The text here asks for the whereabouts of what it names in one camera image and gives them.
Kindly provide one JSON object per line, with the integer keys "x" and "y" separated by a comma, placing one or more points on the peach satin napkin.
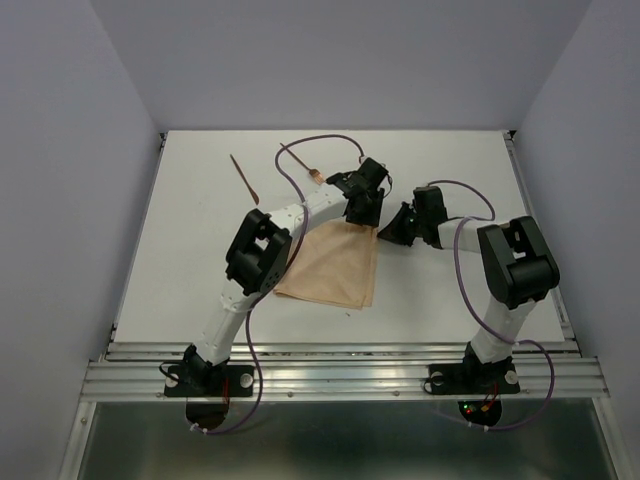
{"x": 335, "y": 266}

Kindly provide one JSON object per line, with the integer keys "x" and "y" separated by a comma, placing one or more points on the copper knife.
{"x": 252, "y": 192}

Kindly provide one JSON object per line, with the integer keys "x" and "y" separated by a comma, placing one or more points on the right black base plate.
{"x": 465, "y": 380}

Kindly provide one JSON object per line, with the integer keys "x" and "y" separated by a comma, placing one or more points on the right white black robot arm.
{"x": 519, "y": 270}

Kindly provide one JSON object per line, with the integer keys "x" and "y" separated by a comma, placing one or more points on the aluminium rail frame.
{"x": 351, "y": 410}

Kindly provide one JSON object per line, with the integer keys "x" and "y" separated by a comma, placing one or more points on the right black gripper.
{"x": 405, "y": 226}

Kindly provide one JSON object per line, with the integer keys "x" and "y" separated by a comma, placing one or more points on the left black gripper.
{"x": 363, "y": 209}

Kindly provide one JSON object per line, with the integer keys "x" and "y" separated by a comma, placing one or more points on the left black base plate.
{"x": 229, "y": 381}

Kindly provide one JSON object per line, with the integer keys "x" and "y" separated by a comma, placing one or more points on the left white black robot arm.
{"x": 257, "y": 259}

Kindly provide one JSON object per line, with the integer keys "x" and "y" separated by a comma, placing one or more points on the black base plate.
{"x": 229, "y": 381}
{"x": 465, "y": 380}

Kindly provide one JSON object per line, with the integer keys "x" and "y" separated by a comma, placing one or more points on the copper fork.
{"x": 315, "y": 174}

